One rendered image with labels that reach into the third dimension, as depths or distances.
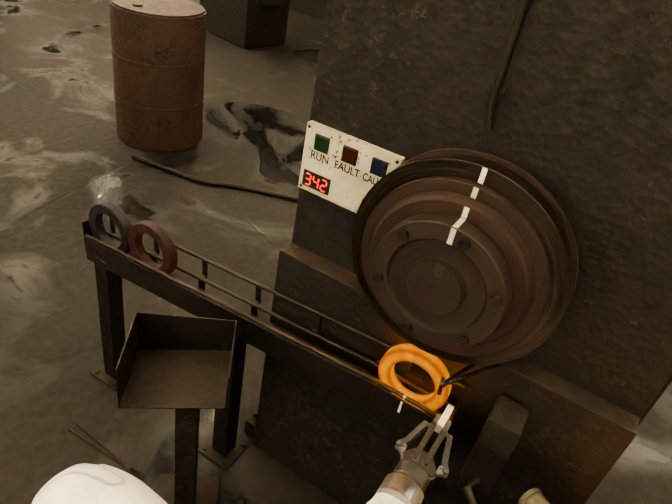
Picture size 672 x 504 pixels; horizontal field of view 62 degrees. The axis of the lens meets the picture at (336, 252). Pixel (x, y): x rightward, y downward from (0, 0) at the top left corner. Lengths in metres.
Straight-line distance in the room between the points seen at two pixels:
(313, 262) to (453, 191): 0.55
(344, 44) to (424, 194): 0.41
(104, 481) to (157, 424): 1.46
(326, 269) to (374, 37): 0.60
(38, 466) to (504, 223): 1.69
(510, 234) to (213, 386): 0.85
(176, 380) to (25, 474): 0.78
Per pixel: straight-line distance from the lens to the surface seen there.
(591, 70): 1.15
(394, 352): 1.38
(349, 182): 1.36
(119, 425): 2.22
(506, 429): 1.36
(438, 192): 1.09
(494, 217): 1.06
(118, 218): 1.87
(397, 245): 1.10
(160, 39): 3.71
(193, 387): 1.52
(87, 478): 0.76
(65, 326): 2.61
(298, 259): 1.51
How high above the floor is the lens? 1.75
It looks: 34 degrees down
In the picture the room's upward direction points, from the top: 12 degrees clockwise
